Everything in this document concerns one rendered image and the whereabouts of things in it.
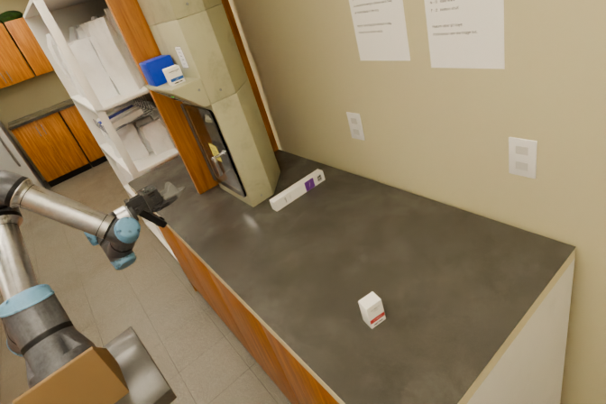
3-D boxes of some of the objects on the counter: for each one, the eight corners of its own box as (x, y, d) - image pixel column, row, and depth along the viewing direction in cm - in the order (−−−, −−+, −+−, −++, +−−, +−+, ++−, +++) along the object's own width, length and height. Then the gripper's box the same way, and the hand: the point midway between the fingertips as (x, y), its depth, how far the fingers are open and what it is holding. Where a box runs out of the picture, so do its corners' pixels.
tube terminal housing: (261, 163, 196) (203, 8, 159) (298, 179, 171) (240, -2, 135) (220, 188, 185) (148, 26, 148) (253, 207, 160) (177, 19, 124)
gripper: (126, 206, 129) (182, 176, 139) (120, 198, 136) (173, 170, 146) (138, 225, 133) (191, 195, 143) (132, 217, 140) (183, 188, 150)
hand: (182, 190), depth 145 cm, fingers closed
